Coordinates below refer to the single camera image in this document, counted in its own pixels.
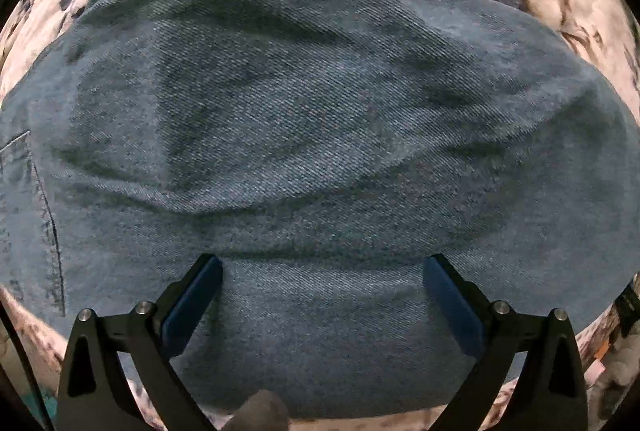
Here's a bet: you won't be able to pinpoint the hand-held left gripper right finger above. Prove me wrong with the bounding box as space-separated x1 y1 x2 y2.
422 253 590 431

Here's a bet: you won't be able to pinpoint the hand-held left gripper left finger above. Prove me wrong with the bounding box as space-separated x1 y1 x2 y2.
56 253 224 431

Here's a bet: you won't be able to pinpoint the blue denim pants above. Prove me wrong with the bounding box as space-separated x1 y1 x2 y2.
0 0 640 421

